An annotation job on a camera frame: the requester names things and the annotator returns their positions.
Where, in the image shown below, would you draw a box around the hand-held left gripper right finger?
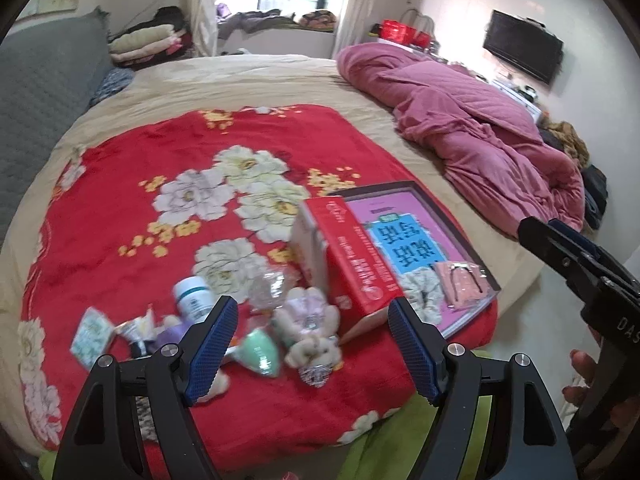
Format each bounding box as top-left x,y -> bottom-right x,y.
387,296 -> 581,480

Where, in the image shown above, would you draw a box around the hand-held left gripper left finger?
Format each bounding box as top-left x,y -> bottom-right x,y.
55,295 -> 240,480

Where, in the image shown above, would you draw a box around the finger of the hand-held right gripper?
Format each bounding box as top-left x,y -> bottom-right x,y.
547,219 -> 640,292
517,216 -> 598,292

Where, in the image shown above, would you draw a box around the green sponge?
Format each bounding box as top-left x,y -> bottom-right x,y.
222,327 -> 281,377

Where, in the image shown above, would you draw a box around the beige plush bear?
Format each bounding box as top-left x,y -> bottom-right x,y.
272,287 -> 343,388

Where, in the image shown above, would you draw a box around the tissue packet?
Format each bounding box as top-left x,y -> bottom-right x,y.
70,307 -> 121,363

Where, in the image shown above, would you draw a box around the pink shallow tray box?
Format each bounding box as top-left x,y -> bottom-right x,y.
327,180 -> 502,338

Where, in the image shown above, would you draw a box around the purple soft item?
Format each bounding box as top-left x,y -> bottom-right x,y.
155,314 -> 193,356

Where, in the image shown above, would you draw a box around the person's right hand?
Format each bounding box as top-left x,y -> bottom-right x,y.
561,349 -> 603,411

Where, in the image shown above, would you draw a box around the dark clothing heap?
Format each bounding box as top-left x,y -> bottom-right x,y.
580,162 -> 608,231

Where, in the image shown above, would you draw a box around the white bottle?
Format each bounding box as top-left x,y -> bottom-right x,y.
172,276 -> 213,323

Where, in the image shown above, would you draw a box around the white scrunchie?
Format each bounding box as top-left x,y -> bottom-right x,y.
400,266 -> 451,323

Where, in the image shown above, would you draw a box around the pink pouch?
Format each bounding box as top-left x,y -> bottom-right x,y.
434,261 -> 493,313

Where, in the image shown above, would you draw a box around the clear plastic bag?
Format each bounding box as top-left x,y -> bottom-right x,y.
248,267 -> 301,311

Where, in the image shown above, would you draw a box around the red floral blanket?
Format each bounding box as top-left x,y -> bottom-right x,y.
20,105 -> 501,453

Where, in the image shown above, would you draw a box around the red cardboard box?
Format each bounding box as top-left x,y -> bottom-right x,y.
291,196 -> 406,345

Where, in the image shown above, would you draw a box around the green cloth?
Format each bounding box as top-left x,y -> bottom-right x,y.
37,395 -> 493,480

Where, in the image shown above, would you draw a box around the brown clothing heap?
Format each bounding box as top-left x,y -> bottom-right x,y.
537,120 -> 591,166

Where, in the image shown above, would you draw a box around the pink quilt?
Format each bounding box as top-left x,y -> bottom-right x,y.
336,42 -> 586,238

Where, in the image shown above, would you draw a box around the red gift boxes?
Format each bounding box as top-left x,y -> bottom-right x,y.
377,20 -> 431,47

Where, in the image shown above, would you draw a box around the beige bedsheet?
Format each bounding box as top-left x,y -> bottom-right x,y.
0,54 -> 556,461

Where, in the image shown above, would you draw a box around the blue patterned cloth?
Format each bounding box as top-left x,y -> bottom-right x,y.
90,67 -> 136,106

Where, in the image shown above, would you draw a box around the white curtain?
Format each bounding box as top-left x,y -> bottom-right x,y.
332,0 -> 371,61
186,0 -> 221,58

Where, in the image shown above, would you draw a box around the grey padded headboard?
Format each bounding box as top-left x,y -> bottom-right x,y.
0,7 -> 113,246

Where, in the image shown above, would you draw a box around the pile of folded clothes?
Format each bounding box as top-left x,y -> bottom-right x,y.
107,6 -> 193,68

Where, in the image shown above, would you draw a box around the colourful cushion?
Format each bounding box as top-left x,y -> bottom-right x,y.
297,10 -> 338,31

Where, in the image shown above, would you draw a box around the clothes on window sill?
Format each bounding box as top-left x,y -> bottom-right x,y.
217,7 -> 298,41

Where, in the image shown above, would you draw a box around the black wall television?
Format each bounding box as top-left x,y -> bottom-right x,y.
482,9 -> 565,86

